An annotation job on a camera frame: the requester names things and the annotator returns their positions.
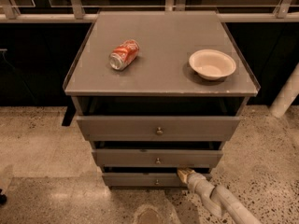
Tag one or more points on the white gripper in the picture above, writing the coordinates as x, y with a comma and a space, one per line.
192, 178

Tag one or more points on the grey bottom drawer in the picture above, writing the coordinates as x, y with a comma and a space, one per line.
139, 180

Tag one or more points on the grey drawer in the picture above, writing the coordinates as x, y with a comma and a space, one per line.
157, 128
139, 180
157, 158

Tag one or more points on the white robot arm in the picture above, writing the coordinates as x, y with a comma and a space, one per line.
218, 200

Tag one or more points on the grey middle drawer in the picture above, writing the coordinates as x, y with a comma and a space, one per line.
157, 158

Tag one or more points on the grey drawer cabinet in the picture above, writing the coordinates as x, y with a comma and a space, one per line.
159, 81

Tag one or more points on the grey top drawer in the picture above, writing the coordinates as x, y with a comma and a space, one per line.
157, 128

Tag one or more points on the white paper bowl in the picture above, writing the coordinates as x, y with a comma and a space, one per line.
212, 64

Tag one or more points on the crushed orange soda can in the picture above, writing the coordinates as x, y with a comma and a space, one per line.
123, 54

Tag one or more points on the white pillar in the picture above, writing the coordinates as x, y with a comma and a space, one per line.
287, 94

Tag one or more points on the black caster wheel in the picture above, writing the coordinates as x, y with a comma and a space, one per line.
3, 197

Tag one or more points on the metal window railing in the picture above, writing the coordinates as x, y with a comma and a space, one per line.
79, 10

